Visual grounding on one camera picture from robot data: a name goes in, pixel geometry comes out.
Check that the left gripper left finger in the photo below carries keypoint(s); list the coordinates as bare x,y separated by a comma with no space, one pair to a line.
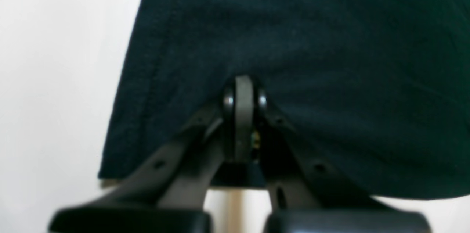
166,194

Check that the black t-shirt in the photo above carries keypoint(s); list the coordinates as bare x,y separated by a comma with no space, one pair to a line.
385,83

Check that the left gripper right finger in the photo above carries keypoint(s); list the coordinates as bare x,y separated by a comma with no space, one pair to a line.
308,193

